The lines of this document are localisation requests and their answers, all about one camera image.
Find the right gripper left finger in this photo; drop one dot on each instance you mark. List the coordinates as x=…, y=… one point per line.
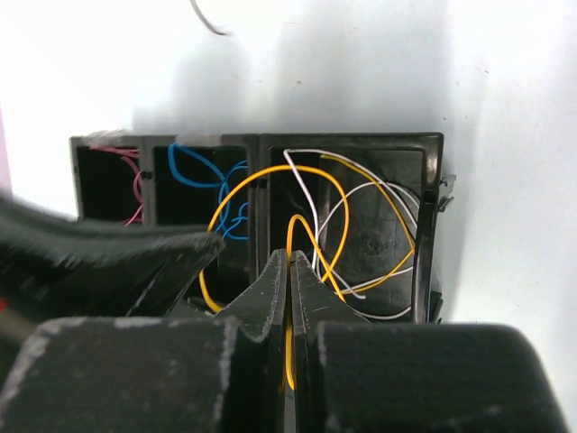
x=211, y=374

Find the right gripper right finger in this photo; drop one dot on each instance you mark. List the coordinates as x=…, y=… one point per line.
x=355, y=376

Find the black three-compartment tray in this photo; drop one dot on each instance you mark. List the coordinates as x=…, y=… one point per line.
x=361, y=207

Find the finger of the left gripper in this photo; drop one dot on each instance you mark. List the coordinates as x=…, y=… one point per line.
x=52, y=267

